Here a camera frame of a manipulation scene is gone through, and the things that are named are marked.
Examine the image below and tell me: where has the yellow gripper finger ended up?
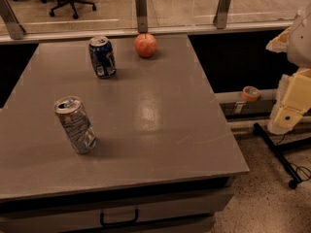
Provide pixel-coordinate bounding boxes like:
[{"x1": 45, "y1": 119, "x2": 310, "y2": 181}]
[
  {"x1": 267, "y1": 68, "x2": 311, "y2": 135},
  {"x1": 265, "y1": 27, "x2": 291, "y2": 53}
]

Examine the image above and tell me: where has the blue pepsi can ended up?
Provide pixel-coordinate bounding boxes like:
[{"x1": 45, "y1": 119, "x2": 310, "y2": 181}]
[{"x1": 88, "y1": 37, "x2": 117, "y2": 79}]

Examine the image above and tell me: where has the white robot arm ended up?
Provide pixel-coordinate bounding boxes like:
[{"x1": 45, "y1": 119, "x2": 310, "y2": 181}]
[{"x1": 266, "y1": 4, "x2": 311, "y2": 135}]

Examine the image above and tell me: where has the silver redbull can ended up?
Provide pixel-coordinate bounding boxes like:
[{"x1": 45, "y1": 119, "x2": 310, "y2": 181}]
[{"x1": 53, "y1": 96, "x2": 96, "y2": 154}]

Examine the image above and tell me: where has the orange tape roll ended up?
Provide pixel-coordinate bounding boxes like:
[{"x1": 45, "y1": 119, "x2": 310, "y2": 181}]
[{"x1": 242, "y1": 85, "x2": 260, "y2": 102}]

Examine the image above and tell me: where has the black stand base with wheel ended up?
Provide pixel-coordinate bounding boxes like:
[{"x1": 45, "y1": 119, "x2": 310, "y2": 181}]
[{"x1": 253, "y1": 123, "x2": 311, "y2": 189}]

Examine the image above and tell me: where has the red apple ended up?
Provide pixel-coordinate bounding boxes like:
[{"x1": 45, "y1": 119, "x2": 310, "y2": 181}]
[{"x1": 134, "y1": 33, "x2": 157, "y2": 58}]

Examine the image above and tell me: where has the grey drawer cabinet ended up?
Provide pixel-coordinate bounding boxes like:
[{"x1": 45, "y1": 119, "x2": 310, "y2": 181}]
[{"x1": 0, "y1": 178, "x2": 233, "y2": 233}]

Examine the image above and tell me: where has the right metal bracket post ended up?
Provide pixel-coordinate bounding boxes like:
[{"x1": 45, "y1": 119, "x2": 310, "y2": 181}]
[{"x1": 213, "y1": 0, "x2": 231, "y2": 29}]

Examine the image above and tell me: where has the metal bracket post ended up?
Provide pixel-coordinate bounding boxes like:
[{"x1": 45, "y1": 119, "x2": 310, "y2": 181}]
[
  {"x1": 0, "y1": 0, "x2": 25, "y2": 40},
  {"x1": 213, "y1": 0, "x2": 231, "y2": 29},
  {"x1": 135, "y1": 0, "x2": 148, "y2": 33}
]

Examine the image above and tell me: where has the middle metal bracket post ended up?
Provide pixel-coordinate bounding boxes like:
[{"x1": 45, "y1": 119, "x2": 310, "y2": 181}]
[{"x1": 135, "y1": 0, "x2": 148, "y2": 33}]

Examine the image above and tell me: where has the black drawer handle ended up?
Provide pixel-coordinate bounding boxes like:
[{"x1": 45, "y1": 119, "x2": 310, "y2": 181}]
[{"x1": 99, "y1": 209, "x2": 139, "y2": 228}]

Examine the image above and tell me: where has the left metal bracket post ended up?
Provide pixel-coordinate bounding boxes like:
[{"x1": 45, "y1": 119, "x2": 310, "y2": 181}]
[{"x1": 0, "y1": 0, "x2": 25, "y2": 40}]

